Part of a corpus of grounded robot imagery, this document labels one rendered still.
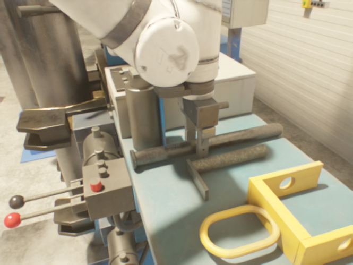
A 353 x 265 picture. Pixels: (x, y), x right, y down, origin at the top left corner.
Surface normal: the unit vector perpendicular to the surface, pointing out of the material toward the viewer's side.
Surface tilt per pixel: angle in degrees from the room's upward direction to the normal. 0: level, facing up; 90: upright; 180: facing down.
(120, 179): 0
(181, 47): 87
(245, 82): 90
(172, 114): 90
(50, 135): 90
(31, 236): 0
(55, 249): 0
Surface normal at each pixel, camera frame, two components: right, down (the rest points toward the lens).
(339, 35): -0.95, 0.20
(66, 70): 0.63, 0.39
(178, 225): -0.04, -0.85
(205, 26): 0.32, 0.49
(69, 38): 0.88, 0.22
